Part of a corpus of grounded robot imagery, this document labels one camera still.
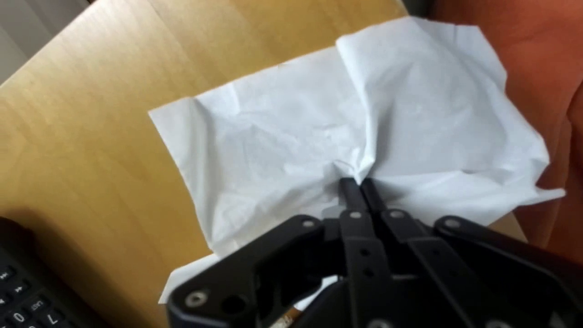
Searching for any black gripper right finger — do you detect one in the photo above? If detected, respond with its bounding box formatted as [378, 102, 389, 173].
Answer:
[360, 177, 583, 328]

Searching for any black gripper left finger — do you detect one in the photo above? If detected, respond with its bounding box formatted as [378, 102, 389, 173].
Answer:
[165, 177, 393, 328]

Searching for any black remote control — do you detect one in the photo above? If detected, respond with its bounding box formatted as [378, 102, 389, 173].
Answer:
[0, 217, 105, 328]

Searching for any white paper towel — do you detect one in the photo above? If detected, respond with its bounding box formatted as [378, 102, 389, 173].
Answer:
[147, 14, 568, 306]

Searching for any orange cloth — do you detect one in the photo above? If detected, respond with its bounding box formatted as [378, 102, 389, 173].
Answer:
[428, 0, 583, 264]

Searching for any light wooden dresser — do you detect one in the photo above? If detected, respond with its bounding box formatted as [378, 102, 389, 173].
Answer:
[0, 0, 528, 328]

